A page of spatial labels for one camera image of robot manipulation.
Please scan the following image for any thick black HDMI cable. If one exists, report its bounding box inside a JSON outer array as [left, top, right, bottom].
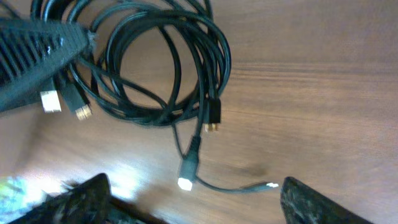
[[30, 0, 232, 192]]

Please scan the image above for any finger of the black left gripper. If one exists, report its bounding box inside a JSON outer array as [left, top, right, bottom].
[[1, 18, 90, 111]]

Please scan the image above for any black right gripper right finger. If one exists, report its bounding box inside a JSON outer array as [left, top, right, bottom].
[[280, 177, 371, 224]]

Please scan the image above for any thin black USB cable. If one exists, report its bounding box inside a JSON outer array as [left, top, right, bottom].
[[40, 40, 279, 194]]

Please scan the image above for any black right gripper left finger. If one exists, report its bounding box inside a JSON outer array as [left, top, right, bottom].
[[10, 173, 165, 224]]

